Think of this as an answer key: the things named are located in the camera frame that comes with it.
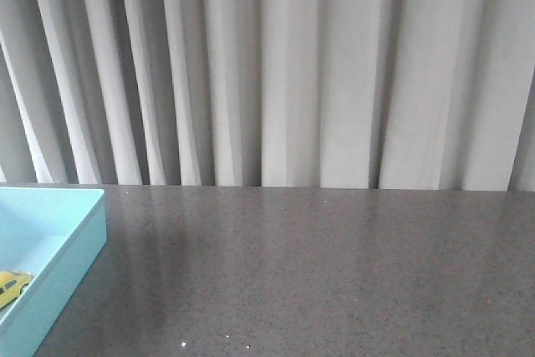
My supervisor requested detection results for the light blue storage box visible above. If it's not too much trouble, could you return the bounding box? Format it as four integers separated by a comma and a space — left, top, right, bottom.
1, 187, 107, 356

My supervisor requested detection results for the grey pleated curtain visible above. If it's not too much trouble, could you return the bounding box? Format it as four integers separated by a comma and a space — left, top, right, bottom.
1, 0, 534, 191

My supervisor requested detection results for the yellow toy beetle car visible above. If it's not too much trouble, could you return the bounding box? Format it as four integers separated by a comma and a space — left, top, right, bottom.
0, 271, 34, 309

